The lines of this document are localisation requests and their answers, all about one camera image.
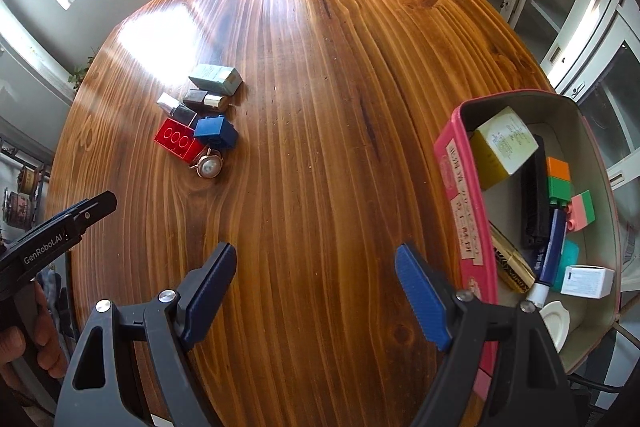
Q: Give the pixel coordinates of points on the brown ceramic jar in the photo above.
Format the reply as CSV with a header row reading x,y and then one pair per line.
x,y
27,181

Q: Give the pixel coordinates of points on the dark blue tube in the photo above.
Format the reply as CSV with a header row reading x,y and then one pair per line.
x,y
552,247

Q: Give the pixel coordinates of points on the pale green small box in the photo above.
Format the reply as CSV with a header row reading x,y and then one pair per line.
x,y
215,78

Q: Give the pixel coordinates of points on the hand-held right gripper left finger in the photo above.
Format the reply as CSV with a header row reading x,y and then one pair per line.
x,y
210,292

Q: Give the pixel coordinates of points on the wooden desktop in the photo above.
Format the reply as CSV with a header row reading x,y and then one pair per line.
x,y
325,107

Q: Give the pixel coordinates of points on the teal container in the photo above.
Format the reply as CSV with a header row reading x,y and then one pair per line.
x,y
570,257

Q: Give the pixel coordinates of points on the black rectangular case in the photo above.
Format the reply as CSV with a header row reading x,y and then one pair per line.
x,y
535,202

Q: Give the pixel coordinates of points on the orange and green block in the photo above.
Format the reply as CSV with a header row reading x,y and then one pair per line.
x,y
558,179

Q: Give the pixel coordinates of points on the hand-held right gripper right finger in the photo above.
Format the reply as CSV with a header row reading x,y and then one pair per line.
x,y
420,297

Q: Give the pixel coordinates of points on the pink tin box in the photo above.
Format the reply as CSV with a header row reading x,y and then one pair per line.
x,y
460,187

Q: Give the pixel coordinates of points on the blue block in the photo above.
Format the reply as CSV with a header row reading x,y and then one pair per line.
x,y
216,132

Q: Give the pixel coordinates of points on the potted plant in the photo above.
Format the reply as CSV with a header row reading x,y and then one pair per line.
x,y
80,74

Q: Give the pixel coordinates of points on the person's left hand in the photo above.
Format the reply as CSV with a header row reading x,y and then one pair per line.
x,y
47,332

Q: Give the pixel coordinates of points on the white dish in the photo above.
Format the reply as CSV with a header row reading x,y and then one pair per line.
x,y
557,319

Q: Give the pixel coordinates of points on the brown lipstick with gold cap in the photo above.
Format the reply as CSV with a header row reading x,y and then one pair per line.
x,y
205,99

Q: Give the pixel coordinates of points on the red block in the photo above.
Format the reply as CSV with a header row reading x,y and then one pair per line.
x,y
175,139

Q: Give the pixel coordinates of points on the white carton box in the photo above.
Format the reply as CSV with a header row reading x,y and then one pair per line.
x,y
587,282

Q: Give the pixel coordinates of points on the pink and green block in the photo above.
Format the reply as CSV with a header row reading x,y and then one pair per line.
x,y
582,212

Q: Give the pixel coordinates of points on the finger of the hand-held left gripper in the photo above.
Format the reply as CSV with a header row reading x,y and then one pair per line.
x,y
97,206

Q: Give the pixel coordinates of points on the gold lipstick tube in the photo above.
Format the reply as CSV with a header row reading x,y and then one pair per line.
x,y
510,264

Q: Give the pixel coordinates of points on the yellow box with white label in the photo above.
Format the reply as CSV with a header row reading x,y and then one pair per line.
x,y
505,142

